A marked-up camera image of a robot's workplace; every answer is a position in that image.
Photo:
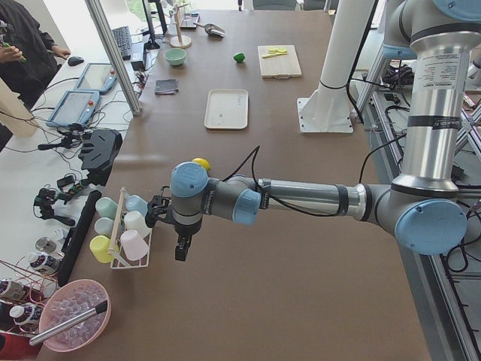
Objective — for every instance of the grey plastic cup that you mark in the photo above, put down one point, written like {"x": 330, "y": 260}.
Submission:
{"x": 104, "y": 226}

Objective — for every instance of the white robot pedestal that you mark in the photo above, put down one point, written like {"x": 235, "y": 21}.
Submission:
{"x": 328, "y": 108}

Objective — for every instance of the wooden cutting board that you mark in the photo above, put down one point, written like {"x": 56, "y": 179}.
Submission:
{"x": 279, "y": 67}

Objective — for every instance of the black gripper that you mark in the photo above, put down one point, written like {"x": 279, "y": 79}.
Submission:
{"x": 183, "y": 232}

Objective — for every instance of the teach pendant far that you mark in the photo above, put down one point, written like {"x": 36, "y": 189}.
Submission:
{"x": 99, "y": 77}

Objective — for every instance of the black computer mouse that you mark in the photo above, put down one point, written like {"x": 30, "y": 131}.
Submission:
{"x": 75, "y": 60}

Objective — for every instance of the long black bar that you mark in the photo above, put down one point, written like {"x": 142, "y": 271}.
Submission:
{"x": 75, "y": 239}

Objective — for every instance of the black monitor stand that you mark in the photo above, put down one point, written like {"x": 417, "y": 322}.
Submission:
{"x": 152, "y": 7}

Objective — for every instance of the white plastic cup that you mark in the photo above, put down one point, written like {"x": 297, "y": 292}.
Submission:
{"x": 135, "y": 220}

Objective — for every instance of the dark grey folded cloth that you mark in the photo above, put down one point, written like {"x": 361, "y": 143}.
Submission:
{"x": 166, "y": 86}

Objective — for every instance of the green lemon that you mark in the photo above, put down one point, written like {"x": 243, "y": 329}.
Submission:
{"x": 239, "y": 57}

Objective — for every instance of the mint green plastic cup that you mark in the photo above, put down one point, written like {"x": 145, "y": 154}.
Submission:
{"x": 106, "y": 207}

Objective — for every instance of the light blue plastic cup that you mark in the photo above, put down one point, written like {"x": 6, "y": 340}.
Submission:
{"x": 136, "y": 203}

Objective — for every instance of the pink bowl of ice cubes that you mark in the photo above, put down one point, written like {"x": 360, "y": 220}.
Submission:
{"x": 83, "y": 307}

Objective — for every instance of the teach pendant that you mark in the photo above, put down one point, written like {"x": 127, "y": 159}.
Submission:
{"x": 75, "y": 107}
{"x": 99, "y": 77}

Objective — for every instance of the metal tongs black tip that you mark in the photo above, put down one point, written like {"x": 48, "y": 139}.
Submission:
{"x": 49, "y": 333}

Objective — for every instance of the aluminium frame post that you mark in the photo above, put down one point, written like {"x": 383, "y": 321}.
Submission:
{"x": 111, "y": 49}

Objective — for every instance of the pink plastic cup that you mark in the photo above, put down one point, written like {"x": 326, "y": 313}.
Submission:
{"x": 134, "y": 245}

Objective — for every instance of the person in black clothing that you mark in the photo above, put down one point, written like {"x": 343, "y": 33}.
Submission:
{"x": 28, "y": 55}

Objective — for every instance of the wooden mug stand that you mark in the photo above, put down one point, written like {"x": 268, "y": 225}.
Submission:
{"x": 180, "y": 40}

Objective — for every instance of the metal scoop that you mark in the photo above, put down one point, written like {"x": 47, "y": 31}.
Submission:
{"x": 212, "y": 30}

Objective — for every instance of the black tablet tray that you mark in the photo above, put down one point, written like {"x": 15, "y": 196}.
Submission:
{"x": 189, "y": 21}

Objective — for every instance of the black keyboard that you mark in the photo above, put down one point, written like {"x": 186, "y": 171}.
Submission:
{"x": 123, "y": 41}

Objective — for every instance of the yellow plastic cup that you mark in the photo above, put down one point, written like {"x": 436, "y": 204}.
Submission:
{"x": 99, "y": 246}

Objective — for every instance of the mint green bowl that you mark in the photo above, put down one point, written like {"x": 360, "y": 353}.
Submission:
{"x": 175, "y": 56}

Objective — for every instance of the yellow lemon slices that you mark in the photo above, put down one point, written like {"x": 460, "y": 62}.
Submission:
{"x": 274, "y": 51}

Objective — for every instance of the black plastic housing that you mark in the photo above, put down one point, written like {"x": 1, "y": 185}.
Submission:
{"x": 99, "y": 150}

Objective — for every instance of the white supplement bottle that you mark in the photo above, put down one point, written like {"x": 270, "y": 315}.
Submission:
{"x": 43, "y": 263}

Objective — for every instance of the cream rectangular tray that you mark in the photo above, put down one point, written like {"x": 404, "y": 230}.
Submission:
{"x": 227, "y": 109}

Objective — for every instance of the teach pendant near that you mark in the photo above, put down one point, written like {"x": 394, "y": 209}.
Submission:
{"x": 75, "y": 107}

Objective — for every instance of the white cup rack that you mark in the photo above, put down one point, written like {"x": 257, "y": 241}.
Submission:
{"x": 120, "y": 260}

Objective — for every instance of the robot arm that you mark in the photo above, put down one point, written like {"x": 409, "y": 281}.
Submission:
{"x": 419, "y": 207}

